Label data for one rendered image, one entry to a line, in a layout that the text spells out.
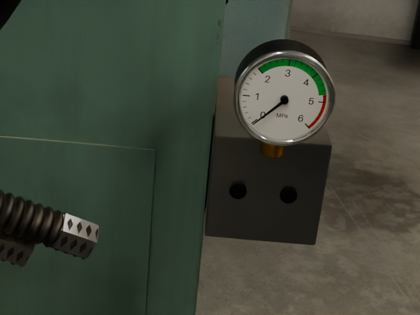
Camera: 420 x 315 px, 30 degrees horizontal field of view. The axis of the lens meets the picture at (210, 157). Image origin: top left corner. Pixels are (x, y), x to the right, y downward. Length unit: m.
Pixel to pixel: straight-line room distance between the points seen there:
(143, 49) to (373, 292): 1.05
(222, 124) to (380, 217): 1.26
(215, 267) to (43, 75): 1.00
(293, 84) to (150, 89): 0.12
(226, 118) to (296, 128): 0.07
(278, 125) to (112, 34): 0.13
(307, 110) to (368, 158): 1.58
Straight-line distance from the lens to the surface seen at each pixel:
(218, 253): 1.56
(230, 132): 0.53
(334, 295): 1.49
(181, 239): 0.60
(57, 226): 0.49
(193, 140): 0.57
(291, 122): 0.49
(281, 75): 0.48
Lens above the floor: 0.83
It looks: 25 degrees down
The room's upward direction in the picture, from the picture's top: 6 degrees clockwise
